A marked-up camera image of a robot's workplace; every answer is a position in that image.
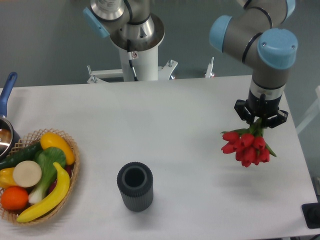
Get black device at edge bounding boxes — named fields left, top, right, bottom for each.
left=301, top=202, right=320, bottom=229

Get blue handled saucepan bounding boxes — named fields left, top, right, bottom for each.
left=0, top=72, right=20, bottom=161

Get yellow bell pepper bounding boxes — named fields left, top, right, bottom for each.
left=0, top=167, right=18, bottom=189

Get dark grey ribbed vase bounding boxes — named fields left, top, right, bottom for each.
left=116, top=162, right=154, bottom=212

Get orange fruit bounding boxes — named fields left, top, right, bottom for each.
left=0, top=186, right=29, bottom=211

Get yellow banana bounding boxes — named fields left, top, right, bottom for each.
left=16, top=162, right=70, bottom=223

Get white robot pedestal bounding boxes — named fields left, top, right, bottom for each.
left=86, top=44, right=216, bottom=84

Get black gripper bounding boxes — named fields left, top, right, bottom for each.
left=234, top=91, right=289, bottom=129

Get green cucumber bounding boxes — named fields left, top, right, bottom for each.
left=0, top=141, right=42, bottom=170

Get red tulip bouquet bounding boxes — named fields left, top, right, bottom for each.
left=221, top=118, right=277, bottom=168

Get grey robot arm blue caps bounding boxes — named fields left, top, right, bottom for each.
left=83, top=0, right=298, bottom=128

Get green bok choy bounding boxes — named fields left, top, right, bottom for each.
left=28, top=147, right=66, bottom=205

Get beige round slice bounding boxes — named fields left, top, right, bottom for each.
left=12, top=160, right=42, bottom=188

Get woven wicker basket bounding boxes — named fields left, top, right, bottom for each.
left=0, top=128, right=80, bottom=226

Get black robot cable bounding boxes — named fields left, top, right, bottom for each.
left=126, top=39, right=139, bottom=82

